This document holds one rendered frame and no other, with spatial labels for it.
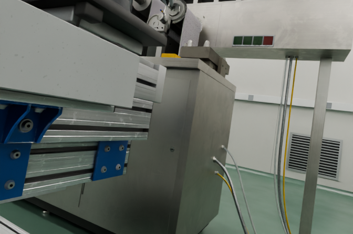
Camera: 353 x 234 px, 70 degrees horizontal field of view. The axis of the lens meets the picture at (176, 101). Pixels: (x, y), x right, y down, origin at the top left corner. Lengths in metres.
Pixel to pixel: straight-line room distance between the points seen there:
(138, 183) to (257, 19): 1.18
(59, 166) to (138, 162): 0.69
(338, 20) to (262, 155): 2.60
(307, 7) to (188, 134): 1.05
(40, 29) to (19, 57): 0.03
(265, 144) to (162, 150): 2.92
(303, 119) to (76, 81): 3.70
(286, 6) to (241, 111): 2.48
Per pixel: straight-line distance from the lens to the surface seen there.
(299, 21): 1.66
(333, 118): 3.89
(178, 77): 1.07
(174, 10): 1.50
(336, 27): 1.65
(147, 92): 0.56
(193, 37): 1.59
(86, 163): 0.53
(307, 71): 3.96
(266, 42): 1.63
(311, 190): 1.72
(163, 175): 1.09
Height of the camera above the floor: 0.66
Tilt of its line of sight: 3 degrees up
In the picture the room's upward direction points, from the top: 9 degrees clockwise
